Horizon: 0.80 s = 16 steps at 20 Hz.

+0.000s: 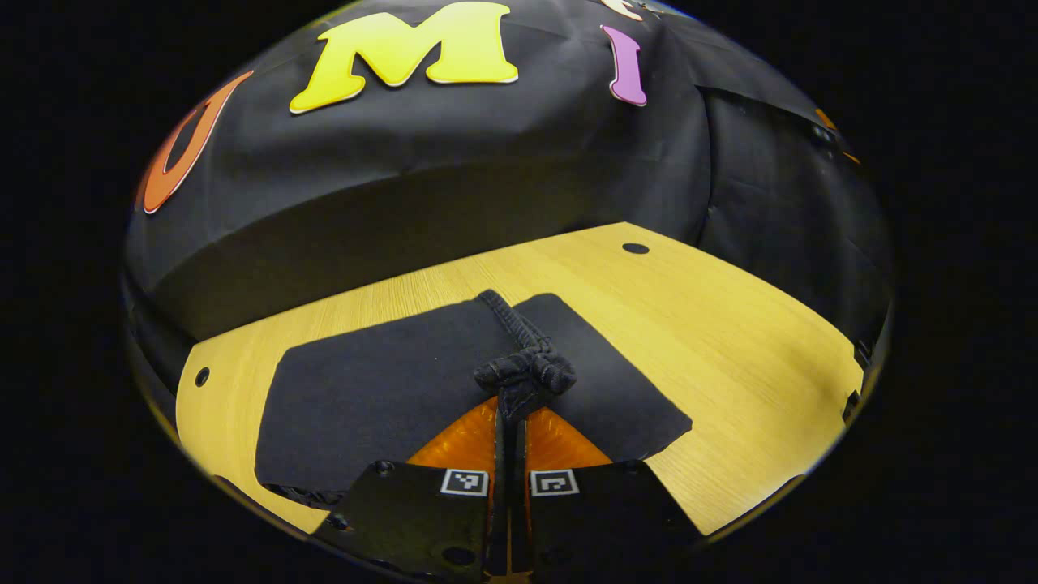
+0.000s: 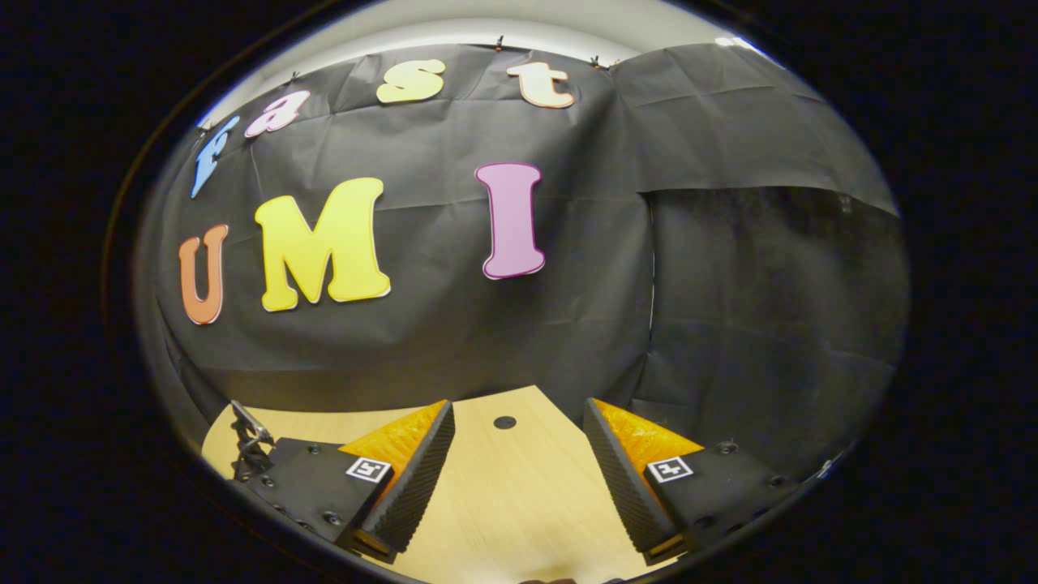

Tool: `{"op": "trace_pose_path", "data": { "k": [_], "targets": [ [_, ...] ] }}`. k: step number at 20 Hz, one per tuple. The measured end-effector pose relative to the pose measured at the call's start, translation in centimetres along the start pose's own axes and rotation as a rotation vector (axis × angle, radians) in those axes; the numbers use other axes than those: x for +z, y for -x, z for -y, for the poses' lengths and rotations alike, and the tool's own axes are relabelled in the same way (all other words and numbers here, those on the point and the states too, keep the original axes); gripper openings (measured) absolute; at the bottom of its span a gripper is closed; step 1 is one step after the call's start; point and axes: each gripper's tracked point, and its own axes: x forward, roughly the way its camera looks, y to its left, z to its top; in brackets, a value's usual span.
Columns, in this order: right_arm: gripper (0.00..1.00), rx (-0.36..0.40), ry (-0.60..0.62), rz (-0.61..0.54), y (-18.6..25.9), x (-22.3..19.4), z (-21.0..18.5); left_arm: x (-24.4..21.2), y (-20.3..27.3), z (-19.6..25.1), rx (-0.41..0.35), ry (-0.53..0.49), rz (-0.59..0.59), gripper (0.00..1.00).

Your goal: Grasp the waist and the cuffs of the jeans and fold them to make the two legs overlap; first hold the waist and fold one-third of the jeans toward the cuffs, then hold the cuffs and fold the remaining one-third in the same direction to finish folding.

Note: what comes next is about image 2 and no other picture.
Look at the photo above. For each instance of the ceiling light panel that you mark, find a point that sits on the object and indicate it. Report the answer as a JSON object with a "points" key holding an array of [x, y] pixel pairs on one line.
{"points": [[738, 43]]}

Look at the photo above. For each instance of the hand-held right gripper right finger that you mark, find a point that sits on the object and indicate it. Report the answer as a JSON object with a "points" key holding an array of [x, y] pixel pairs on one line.
{"points": [[624, 478]]}

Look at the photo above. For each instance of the black backdrop cloth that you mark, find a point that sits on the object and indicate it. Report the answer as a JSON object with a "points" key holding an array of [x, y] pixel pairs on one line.
{"points": [[584, 243]]}

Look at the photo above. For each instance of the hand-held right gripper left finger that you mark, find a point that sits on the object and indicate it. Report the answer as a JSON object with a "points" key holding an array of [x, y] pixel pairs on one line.
{"points": [[418, 478]]}

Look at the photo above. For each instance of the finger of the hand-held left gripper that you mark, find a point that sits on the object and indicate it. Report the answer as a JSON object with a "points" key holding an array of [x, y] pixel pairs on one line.
{"points": [[250, 442]]}

